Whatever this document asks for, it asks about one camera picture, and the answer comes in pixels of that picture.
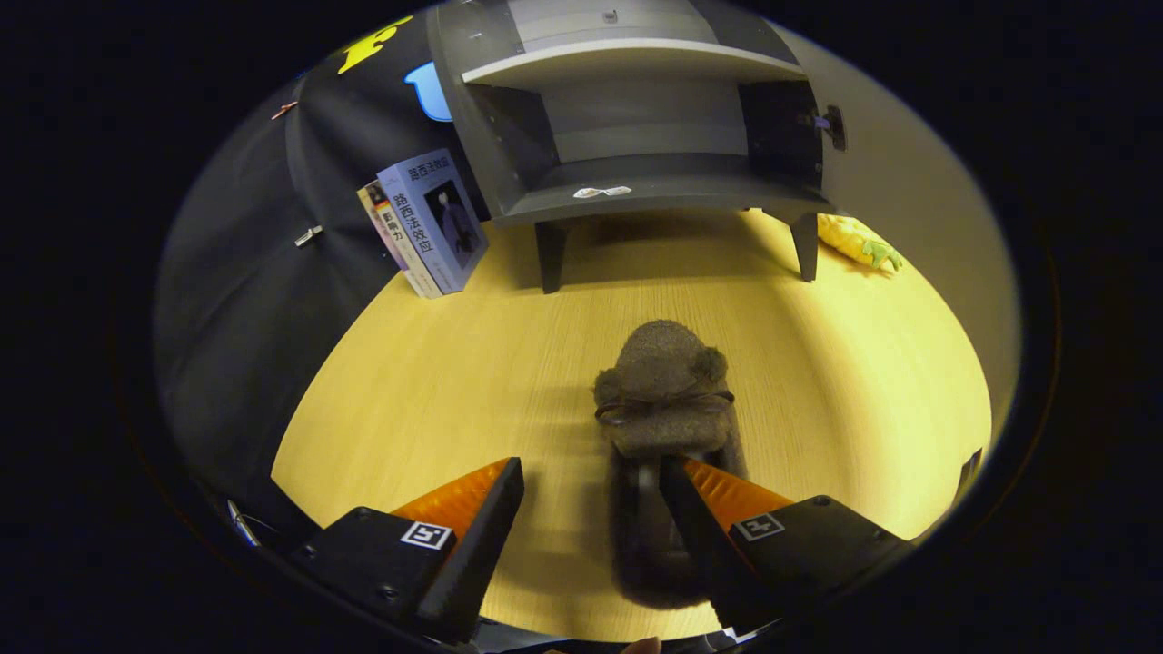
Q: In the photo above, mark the brown fuzzy bear-ear shoe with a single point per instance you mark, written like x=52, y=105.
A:
x=663, y=372

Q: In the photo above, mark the pink clothes peg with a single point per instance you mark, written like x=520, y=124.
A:
x=283, y=110

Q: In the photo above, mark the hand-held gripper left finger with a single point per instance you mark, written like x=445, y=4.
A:
x=472, y=554

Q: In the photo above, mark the dark grey shoe cabinet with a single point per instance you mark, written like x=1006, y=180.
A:
x=690, y=186

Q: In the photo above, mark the black backdrop cloth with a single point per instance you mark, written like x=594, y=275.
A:
x=254, y=300

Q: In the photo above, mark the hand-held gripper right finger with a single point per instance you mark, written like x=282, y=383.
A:
x=718, y=563

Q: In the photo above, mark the blue book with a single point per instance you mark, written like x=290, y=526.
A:
x=436, y=218

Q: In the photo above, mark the white clothes peg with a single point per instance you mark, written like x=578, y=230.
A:
x=308, y=236

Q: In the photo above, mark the yellow plush toy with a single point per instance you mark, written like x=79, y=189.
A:
x=854, y=241

